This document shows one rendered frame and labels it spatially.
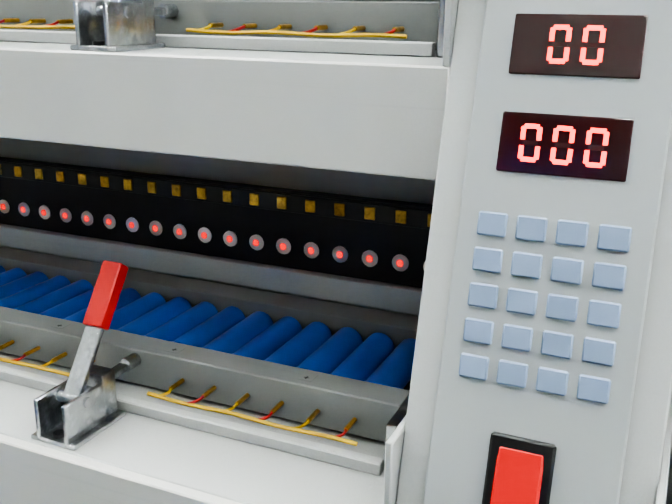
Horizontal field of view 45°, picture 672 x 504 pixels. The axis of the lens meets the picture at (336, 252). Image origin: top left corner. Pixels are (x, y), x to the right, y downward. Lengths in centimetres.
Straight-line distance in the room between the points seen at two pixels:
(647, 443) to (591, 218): 8
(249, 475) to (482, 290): 15
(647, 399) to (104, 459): 25
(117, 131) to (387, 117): 14
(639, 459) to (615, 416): 2
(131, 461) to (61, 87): 18
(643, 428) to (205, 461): 20
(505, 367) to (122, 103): 21
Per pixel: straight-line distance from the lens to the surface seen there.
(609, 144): 30
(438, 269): 32
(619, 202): 30
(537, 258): 30
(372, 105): 33
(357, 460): 39
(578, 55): 31
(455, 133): 32
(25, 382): 49
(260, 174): 58
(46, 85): 43
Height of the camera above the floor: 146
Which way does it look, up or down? 3 degrees down
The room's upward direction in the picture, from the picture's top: 7 degrees clockwise
